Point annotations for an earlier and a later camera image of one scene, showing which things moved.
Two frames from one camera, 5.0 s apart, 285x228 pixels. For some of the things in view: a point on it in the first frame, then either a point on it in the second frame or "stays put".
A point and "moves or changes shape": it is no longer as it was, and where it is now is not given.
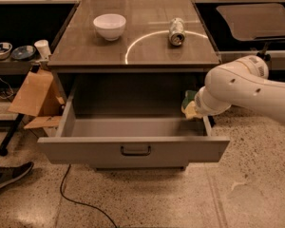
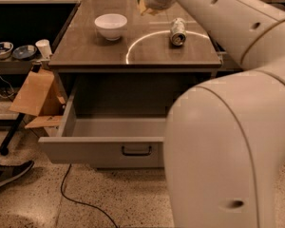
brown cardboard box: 39,96 stays put
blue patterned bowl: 0,50 stays put
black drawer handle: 135,153 stays put
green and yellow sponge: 189,98 moves or changes shape
